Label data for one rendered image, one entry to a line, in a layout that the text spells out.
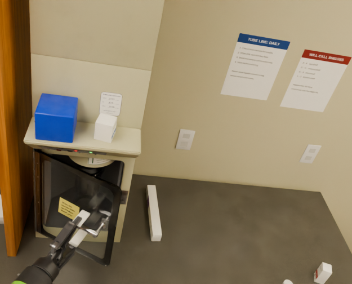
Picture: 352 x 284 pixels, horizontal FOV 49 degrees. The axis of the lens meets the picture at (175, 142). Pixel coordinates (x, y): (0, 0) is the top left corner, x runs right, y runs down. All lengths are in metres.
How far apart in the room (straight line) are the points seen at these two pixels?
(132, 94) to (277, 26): 0.70
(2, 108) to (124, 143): 0.33
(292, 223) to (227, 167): 0.40
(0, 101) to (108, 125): 0.28
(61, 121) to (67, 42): 0.21
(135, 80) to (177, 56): 0.48
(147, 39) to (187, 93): 0.63
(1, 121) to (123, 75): 0.35
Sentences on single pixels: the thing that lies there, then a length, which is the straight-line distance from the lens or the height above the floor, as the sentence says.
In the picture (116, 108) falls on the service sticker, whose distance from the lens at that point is 1.15.
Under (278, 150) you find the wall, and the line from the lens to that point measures 1.93.
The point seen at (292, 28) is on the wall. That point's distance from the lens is 1.60.
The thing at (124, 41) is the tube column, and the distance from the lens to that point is 1.05.
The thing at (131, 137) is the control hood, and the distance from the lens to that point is 1.15.
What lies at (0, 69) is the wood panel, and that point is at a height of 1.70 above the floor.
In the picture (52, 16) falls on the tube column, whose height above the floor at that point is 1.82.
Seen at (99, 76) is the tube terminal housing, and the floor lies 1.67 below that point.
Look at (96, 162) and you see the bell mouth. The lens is 1.32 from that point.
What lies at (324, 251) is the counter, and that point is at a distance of 1.90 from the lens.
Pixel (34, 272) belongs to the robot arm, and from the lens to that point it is 1.16.
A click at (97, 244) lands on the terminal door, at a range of 1.40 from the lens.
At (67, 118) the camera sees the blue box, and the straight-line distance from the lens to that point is 1.06.
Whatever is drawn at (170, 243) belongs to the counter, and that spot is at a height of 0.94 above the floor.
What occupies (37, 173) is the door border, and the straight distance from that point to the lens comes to 1.33.
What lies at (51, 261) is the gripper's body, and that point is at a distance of 1.19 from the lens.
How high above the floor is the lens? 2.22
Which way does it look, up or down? 37 degrees down
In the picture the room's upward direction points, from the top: 15 degrees clockwise
